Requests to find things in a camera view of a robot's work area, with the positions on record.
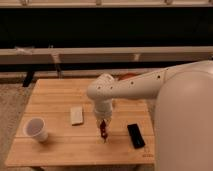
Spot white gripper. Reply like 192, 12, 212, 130
94, 100, 113, 120

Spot dark red pepper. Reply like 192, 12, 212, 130
100, 120, 108, 140

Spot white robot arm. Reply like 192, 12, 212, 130
87, 60, 213, 171

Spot orange ceramic bowl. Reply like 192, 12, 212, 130
118, 73, 136, 81

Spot black rectangular phone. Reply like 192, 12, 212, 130
127, 124, 145, 149

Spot wooden table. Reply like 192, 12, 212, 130
6, 79, 154, 167

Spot white paper cup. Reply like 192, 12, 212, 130
23, 118, 48, 142

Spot long beige rail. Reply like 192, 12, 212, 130
0, 46, 213, 65

